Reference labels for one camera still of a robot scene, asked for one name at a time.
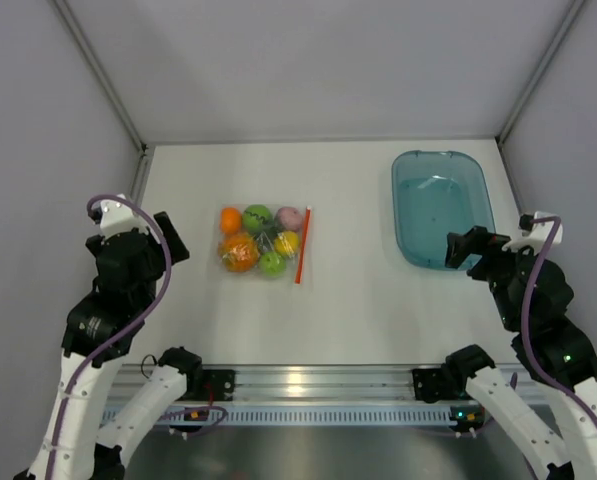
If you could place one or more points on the grey slotted cable duct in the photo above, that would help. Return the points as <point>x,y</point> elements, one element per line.
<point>417,415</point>

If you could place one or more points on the aluminium frame post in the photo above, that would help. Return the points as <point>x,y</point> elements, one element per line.
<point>573,11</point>
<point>91,59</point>

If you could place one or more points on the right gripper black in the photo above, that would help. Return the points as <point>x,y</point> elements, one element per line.
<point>478,241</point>

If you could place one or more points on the clear zip top bag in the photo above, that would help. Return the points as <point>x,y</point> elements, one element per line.
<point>295,267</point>

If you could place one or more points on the yellow toy lemon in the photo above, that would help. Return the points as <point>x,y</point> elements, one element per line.
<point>287,243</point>

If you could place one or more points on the left aluminium frame post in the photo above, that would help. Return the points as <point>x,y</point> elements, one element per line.
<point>91,59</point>

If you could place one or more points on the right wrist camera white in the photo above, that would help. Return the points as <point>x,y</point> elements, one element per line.
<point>534,231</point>

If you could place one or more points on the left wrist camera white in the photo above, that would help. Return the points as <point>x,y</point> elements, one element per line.
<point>113,214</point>

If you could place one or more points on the orange toy ball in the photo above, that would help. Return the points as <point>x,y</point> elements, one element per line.
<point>230,221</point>

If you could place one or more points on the orange toy pineapple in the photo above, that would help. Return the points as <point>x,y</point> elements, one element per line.
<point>238,252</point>

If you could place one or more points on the green watermelon toy ball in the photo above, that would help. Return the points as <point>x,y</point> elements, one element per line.
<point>256,218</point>

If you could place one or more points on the right aluminium frame post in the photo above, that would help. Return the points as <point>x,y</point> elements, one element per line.
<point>573,11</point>

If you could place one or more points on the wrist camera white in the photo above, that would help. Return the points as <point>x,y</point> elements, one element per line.
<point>113,214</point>
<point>534,231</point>

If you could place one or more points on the purple toy onion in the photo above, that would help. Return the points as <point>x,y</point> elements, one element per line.
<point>289,218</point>

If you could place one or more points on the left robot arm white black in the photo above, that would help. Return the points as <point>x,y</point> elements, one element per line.
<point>99,334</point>

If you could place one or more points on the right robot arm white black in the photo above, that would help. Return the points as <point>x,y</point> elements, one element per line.
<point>532,295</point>

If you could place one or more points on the blue plastic basin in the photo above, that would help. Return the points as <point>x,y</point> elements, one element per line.
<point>436,193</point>

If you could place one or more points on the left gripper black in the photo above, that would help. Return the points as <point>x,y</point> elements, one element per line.
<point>178,252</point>

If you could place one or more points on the green toy apple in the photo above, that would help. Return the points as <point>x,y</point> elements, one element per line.
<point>272,264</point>

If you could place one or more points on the aluminium mounting rail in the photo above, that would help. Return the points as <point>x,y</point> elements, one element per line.
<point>260,384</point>

